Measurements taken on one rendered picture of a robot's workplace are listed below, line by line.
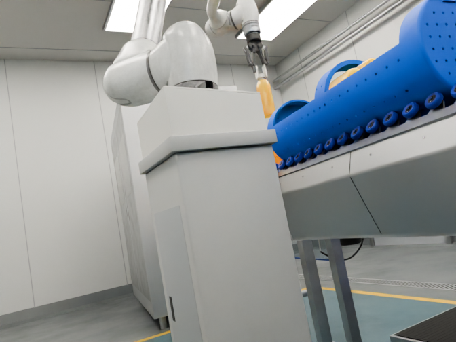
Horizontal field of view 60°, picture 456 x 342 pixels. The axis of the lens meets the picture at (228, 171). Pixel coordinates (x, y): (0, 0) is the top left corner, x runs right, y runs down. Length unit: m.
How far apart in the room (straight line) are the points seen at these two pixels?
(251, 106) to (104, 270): 4.78
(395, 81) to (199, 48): 0.55
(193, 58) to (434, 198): 0.75
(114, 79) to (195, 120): 0.39
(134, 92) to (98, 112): 4.73
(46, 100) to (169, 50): 4.84
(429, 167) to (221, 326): 0.64
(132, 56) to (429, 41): 0.84
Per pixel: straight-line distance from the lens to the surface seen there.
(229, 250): 1.02
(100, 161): 5.83
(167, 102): 1.03
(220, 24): 2.15
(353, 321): 1.88
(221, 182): 1.03
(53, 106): 5.98
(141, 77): 1.28
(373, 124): 1.23
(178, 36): 1.24
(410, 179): 1.14
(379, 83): 1.17
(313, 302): 1.77
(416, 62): 1.08
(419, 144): 1.09
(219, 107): 1.08
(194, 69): 1.18
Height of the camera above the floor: 0.77
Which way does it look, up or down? 7 degrees up
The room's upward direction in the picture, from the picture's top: 11 degrees counter-clockwise
